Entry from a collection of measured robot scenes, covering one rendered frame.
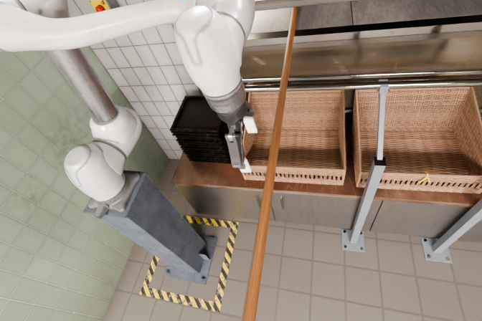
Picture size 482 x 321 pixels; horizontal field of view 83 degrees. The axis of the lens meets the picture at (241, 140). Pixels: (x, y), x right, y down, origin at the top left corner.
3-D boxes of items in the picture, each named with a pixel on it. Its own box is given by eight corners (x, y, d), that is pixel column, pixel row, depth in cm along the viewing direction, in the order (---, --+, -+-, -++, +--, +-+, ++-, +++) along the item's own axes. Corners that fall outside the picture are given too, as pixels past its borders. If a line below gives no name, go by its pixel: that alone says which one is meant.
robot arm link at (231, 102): (196, 99, 57) (206, 117, 62) (237, 96, 55) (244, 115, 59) (206, 69, 62) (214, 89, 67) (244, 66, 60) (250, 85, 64)
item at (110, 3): (105, 11, 146) (94, -8, 138) (121, 9, 143) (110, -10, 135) (98, 18, 141) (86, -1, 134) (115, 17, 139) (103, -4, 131)
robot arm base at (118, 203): (83, 216, 116) (74, 211, 112) (108, 172, 129) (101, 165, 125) (119, 221, 111) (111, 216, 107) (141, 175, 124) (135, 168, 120)
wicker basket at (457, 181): (348, 120, 173) (353, 87, 152) (452, 120, 158) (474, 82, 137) (354, 188, 144) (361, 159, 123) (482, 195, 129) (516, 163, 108)
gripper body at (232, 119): (216, 88, 66) (228, 113, 74) (209, 115, 62) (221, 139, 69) (246, 86, 64) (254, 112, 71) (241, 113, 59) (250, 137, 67)
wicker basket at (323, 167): (254, 120, 189) (247, 89, 168) (341, 120, 174) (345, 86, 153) (242, 180, 161) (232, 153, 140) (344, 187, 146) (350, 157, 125)
